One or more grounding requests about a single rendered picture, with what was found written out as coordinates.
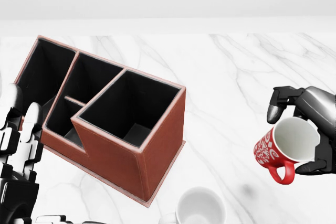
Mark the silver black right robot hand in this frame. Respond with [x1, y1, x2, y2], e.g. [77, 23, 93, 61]
[266, 86, 336, 176]

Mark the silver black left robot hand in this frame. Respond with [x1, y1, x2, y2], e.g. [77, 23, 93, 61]
[0, 83, 106, 224]

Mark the red patterned mug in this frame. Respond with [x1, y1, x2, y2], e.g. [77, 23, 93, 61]
[253, 116, 321, 185]

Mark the red-brown desk caddy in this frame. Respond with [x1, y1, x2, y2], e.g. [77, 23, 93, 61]
[13, 34, 187, 208]

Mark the white mug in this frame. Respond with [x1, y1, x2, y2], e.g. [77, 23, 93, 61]
[158, 186, 227, 224]

